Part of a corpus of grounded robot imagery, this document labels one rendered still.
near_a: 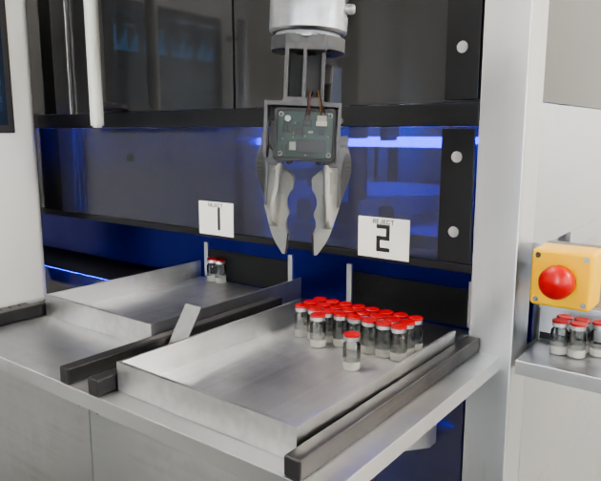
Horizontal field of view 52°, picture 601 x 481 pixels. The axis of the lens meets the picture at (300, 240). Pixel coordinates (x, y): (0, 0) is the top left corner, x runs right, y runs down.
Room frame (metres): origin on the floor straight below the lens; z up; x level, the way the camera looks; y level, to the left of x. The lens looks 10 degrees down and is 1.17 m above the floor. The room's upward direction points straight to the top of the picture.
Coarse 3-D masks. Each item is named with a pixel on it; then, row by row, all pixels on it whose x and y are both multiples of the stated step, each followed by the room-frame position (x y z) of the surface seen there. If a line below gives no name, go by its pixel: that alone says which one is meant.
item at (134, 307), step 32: (96, 288) 1.04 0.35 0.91; (128, 288) 1.09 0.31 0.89; (160, 288) 1.13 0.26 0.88; (192, 288) 1.13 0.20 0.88; (224, 288) 1.13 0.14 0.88; (256, 288) 1.13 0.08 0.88; (288, 288) 1.05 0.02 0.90; (64, 320) 0.94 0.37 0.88; (96, 320) 0.89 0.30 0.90; (128, 320) 0.84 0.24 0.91; (160, 320) 0.83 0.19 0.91
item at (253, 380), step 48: (192, 336) 0.76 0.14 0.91; (240, 336) 0.83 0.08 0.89; (288, 336) 0.86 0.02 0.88; (144, 384) 0.64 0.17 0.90; (192, 384) 0.69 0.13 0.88; (240, 384) 0.69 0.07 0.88; (288, 384) 0.69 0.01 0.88; (336, 384) 0.69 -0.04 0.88; (384, 384) 0.64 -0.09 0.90; (240, 432) 0.56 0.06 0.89; (288, 432) 0.52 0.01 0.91
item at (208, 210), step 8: (200, 200) 1.12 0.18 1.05; (200, 208) 1.12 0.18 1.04; (208, 208) 1.11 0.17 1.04; (216, 208) 1.10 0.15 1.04; (224, 208) 1.08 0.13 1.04; (232, 208) 1.07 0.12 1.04; (200, 216) 1.12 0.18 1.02; (208, 216) 1.11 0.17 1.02; (216, 216) 1.10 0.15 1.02; (224, 216) 1.08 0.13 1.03; (232, 216) 1.07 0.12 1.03; (200, 224) 1.12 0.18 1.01; (208, 224) 1.11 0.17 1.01; (216, 224) 1.10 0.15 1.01; (224, 224) 1.08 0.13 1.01; (232, 224) 1.07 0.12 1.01; (200, 232) 1.12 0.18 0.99; (208, 232) 1.11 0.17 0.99; (216, 232) 1.10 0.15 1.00; (224, 232) 1.08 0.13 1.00; (232, 232) 1.07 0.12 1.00
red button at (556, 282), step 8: (544, 272) 0.72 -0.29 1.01; (552, 272) 0.72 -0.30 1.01; (560, 272) 0.71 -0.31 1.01; (568, 272) 0.71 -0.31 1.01; (544, 280) 0.72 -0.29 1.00; (552, 280) 0.71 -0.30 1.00; (560, 280) 0.71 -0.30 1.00; (568, 280) 0.71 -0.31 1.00; (544, 288) 0.72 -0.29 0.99; (552, 288) 0.71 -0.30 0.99; (560, 288) 0.71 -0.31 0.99; (568, 288) 0.71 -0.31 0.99; (552, 296) 0.71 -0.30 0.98; (560, 296) 0.71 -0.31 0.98
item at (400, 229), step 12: (360, 216) 0.92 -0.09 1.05; (360, 228) 0.92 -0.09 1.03; (372, 228) 0.90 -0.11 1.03; (396, 228) 0.88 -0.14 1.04; (408, 228) 0.87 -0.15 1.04; (360, 240) 0.91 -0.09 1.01; (372, 240) 0.90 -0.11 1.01; (384, 240) 0.89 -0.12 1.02; (396, 240) 0.88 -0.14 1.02; (408, 240) 0.87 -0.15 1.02; (360, 252) 0.91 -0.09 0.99; (372, 252) 0.90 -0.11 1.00; (384, 252) 0.89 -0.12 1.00; (396, 252) 0.88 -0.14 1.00; (408, 252) 0.87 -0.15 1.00
